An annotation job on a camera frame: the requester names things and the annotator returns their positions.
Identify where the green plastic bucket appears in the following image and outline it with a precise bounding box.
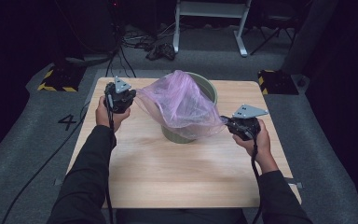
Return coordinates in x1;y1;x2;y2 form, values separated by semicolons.
161;72;218;145

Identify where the yellow black striped base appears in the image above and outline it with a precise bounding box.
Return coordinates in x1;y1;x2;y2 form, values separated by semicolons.
37;63;87;93
257;69;300;96

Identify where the black tripod stand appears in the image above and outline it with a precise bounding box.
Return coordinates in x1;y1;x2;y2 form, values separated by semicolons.
250;13;296;57

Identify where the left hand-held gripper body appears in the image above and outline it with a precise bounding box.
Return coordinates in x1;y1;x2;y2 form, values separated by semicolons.
103;76;132;115

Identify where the long black floor cable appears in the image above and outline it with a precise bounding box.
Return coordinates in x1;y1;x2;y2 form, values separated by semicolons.
1;101;90;224

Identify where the white metal stand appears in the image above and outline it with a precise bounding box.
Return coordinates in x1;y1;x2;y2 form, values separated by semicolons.
172;0;252;58

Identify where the person's right hand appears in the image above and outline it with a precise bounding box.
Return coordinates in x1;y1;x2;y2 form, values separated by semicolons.
232;119;279;175

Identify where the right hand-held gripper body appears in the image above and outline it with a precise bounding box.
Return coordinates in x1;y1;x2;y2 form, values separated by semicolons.
229;104;269;141

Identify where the pink plastic bag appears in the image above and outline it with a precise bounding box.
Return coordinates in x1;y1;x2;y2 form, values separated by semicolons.
134;69;227;140

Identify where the dark bundle on floor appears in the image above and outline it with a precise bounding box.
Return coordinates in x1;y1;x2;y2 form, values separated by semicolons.
145;42;177;62

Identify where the right hand-held gripper cable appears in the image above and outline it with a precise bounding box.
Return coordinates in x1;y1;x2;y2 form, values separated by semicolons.
251;133;263;224

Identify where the tangle of black cables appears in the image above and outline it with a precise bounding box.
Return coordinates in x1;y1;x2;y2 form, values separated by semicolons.
104;0;157;78

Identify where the left hand-held gripper cable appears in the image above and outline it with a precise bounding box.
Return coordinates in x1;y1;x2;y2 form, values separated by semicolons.
104;92;117;224

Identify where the hand-held gripper cable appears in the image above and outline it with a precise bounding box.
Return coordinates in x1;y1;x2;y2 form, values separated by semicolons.
251;133;263;224
104;92;117;224

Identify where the person's left hand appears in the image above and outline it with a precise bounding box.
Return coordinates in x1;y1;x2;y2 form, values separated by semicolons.
95;95;131;132

